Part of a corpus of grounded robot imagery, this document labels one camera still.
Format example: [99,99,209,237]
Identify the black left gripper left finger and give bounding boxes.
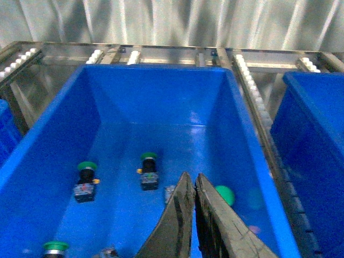
[135,171,195,257]

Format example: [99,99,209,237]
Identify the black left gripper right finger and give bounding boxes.
[195,174,277,257]

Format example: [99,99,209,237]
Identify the blue source bin with buttons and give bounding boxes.
[1,65,300,257]

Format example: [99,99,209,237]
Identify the green button right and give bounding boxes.
[215,185,235,206]

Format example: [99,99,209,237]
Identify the green button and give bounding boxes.
[215,185,235,206]
[137,152,159,191]
[43,241,69,258]
[73,161,99,203]

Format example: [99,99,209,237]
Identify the red button lying sideways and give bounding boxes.
[164,185,176,204]

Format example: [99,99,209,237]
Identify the black yellow button front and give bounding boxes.
[99,248,120,258]

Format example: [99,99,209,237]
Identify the green button centre back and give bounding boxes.
[137,152,159,191]

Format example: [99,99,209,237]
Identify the green button far left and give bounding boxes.
[73,161,99,203]

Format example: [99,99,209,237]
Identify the green button front left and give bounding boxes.
[43,241,69,258]

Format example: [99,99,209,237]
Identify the blue target bin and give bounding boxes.
[270,72,343,257]

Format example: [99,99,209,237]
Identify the blue bin far left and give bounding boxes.
[1,99,22,167]

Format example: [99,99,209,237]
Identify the metal roller rack frame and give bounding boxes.
[1,41,343,257]

